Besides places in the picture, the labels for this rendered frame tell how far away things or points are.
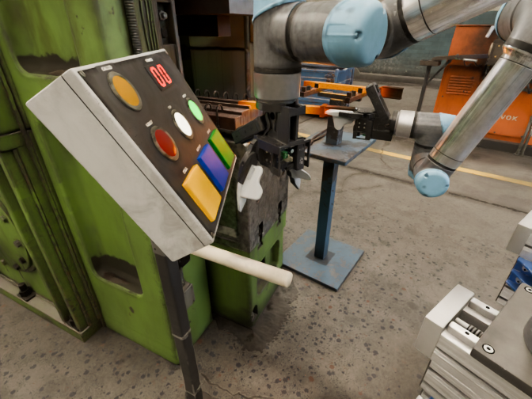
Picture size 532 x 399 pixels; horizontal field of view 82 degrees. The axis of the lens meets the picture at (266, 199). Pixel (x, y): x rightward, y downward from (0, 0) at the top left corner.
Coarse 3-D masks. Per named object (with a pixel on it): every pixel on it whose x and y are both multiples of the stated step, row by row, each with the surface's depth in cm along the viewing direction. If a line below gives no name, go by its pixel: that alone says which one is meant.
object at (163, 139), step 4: (156, 132) 44; (160, 132) 45; (164, 132) 46; (156, 136) 43; (160, 136) 44; (164, 136) 45; (168, 136) 47; (160, 140) 44; (164, 140) 45; (168, 140) 46; (160, 144) 43; (164, 144) 44; (168, 144) 45; (172, 144) 46; (164, 148) 44; (168, 148) 45; (172, 148) 46; (168, 152) 44; (172, 152) 45; (176, 152) 47; (172, 156) 45
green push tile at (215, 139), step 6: (216, 132) 67; (210, 138) 62; (216, 138) 65; (222, 138) 69; (216, 144) 63; (222, 144) 67; (216, 150) 63; (222, 150) 65; (228, 150) 68; (222, 156) 64; (228, 156) 67; (228, 162) 65; (228, 168) 65
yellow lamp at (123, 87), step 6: (114, 78) 40; (120, 78) 42; (114, 84) 40; (120, 84) 41; (126, 84) 42; (120, 90) 40; (126, 90) 41; (132, 90) 43; (126, 96) 41; (132, 96) 42; (132, 102) 42; (138, 102) 43
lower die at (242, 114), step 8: (200, 96) 124; (208, 104) 111; (216, 104) 111; (224, 104) 109; (232, 104) 108; (240, 104) 107; (208, 112) 105; (224, 112) 105; (232, 112) 103; (240, 112) 102; (248, 112) 106; (256, 112) 111; (216, 120) 102; (224, 120) 101; (232, 120) 99; (240, 120) 102; (248, 120) 107; (224, 128) 102; (232, 128) 101
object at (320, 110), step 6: (240, 102) 108; (246, 102) 107; (252, 102) 106; (252, 108) 107; (306, 108) 98; (312, 108) 97; (318, 108) 96; (324, 108) 95; (330, 108) 95; (336, 108) 94; (342, 108) 93; (348, 108) 92; (354, 108) 92; (318, 114) 97; (324, 114) 96
